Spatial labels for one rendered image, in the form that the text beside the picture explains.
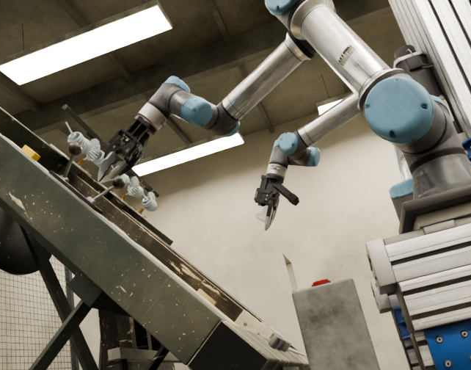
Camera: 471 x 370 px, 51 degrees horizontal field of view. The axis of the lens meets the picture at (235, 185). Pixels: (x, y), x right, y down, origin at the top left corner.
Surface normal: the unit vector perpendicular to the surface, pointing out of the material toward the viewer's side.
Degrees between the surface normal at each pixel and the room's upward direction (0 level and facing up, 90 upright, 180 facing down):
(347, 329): 90
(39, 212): 90
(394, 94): 97
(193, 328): 90
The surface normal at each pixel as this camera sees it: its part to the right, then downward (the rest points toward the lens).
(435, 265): -0.27, -0.32
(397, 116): -0.54, -0.09
